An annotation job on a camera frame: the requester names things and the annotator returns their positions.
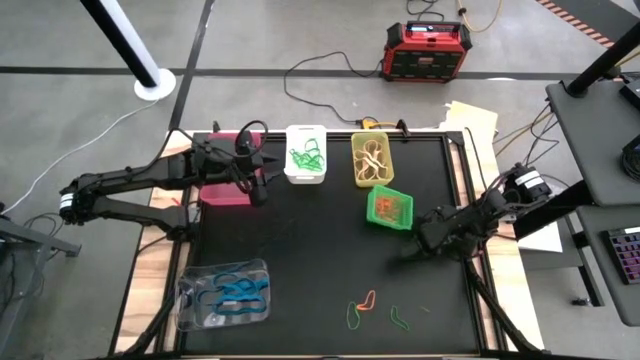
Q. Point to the orange rubber band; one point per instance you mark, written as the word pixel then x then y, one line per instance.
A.
pixel 387 206
pixel 370 299

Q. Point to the wide blue rubber band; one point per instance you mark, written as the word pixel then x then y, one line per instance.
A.
pixel 240 290

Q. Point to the white paper sheet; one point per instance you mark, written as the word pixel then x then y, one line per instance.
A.
pixel 547 242

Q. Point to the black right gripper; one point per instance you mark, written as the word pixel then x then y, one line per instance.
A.
pixel 434 229

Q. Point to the yellow plastic basket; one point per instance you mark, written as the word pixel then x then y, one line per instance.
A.
pixel 356 137

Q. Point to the green lattice basket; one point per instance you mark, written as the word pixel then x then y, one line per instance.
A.
pixel 372 215

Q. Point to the red black power station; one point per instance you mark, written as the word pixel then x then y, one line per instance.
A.
pixel 425 55

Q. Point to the pink plastic basket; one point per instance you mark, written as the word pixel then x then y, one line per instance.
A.
pixel 220 197

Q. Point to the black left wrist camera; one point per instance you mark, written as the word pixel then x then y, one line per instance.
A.
pixel 258 196

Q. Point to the grey side table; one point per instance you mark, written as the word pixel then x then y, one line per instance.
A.
pixel 595 150

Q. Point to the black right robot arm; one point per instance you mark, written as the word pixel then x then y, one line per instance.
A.
pixel 500 205

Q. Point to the black keyboard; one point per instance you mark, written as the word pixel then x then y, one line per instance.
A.
pixel 627 255

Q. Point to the grey desk frame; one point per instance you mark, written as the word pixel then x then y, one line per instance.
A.
pixel 35 241

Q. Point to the yellow paper folder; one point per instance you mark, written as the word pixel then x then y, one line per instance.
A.
pixel 475 122

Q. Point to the white black pole with base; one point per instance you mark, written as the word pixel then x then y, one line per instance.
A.
pixel 155 85

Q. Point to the dark blue rubber band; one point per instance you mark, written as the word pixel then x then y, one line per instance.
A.
pixel 201 298

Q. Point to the black stand post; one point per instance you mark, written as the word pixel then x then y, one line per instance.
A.
pixel 602 62

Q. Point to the black clamp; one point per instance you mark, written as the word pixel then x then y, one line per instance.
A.
pixel 402 126
pixel 216 126

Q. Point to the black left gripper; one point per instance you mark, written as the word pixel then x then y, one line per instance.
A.
pixel 225 160

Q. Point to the white plastic basket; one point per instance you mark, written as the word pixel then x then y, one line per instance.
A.
pixel 300 132

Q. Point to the tan rubber band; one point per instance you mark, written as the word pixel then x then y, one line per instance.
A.
pixel 384 162
pixel 372 143
pixel 357 172
pixel 367 162

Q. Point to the clear plastic bin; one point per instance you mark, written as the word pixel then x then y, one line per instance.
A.
pixel 250 320

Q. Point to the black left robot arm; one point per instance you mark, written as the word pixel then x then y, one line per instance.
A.
pixel 130 177

